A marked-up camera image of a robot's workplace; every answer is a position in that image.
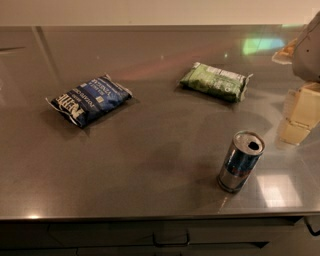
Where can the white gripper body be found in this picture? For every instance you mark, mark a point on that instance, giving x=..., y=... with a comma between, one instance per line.
x=308, y=53

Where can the blue chip bag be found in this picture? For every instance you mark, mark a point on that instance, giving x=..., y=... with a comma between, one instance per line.
x=90, y=100

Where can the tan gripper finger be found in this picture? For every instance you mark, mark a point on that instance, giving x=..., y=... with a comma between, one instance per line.
x=285, y=55
x=301, y=113

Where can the green jalapeno chip bag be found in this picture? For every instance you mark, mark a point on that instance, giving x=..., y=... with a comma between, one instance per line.
x=219, y=83

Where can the black right drawer handle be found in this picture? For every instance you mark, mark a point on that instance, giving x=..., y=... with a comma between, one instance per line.
x=310, y=229

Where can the black drawer handle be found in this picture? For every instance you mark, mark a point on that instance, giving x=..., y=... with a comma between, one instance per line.
x=183, y=242
x=310, y=229

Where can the redbull can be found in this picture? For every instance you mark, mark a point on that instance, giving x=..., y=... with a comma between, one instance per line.
x=244, y=152

